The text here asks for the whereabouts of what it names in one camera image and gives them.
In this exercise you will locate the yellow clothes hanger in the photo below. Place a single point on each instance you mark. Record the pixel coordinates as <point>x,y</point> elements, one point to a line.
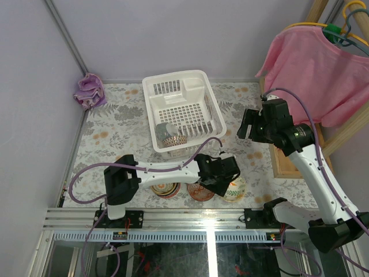
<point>347,6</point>

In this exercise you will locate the pink t-shirt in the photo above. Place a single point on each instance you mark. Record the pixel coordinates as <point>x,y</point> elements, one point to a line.
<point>314,75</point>

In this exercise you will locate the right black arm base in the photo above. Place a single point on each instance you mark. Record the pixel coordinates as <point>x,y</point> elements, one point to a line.
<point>263,218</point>

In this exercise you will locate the yellow flower ceramic bowl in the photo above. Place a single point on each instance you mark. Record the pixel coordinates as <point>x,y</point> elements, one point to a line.
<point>236,190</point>

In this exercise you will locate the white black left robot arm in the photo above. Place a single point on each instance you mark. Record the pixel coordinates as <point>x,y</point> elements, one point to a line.
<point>126,176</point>

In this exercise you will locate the tan bowl under scalloped bowl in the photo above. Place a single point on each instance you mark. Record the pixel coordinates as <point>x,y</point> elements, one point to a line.
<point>172,193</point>

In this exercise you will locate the floral table mat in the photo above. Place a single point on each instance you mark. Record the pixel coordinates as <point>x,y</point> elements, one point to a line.
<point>121,127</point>

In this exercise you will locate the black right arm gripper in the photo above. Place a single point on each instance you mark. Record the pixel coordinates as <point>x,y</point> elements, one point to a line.
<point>250,116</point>

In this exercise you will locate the aluminium rail frame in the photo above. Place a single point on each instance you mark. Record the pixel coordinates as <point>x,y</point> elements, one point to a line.
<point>182,242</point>

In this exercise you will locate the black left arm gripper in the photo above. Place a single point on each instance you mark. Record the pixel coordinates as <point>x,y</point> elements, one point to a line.
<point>220,183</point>

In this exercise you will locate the scalloped green orange bowl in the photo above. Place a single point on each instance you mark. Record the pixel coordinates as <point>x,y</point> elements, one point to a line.
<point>162,189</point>

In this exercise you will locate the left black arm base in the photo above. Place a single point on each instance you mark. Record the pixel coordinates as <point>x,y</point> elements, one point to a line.
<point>132,220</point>

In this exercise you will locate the green clothes hanger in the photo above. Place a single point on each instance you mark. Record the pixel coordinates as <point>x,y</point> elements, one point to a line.
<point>342,37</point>

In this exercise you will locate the wooden clothes rack frame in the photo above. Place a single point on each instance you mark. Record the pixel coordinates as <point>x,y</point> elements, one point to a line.
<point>331,115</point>

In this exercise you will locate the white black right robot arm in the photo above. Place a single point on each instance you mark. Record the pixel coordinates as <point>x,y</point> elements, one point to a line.
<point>338,220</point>

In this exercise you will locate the white plastic dish rack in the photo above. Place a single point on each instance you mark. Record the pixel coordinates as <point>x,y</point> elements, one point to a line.
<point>186,102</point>

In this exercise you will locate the tan patterned ceramic bowl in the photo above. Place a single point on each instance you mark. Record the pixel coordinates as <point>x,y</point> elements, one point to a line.
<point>175,140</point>

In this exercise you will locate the red patterned ceramic bowl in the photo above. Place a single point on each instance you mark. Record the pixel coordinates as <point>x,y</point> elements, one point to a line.
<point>199,193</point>

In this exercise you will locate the crumpled purple cloth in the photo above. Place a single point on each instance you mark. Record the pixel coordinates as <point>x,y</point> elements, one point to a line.
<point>91,92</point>

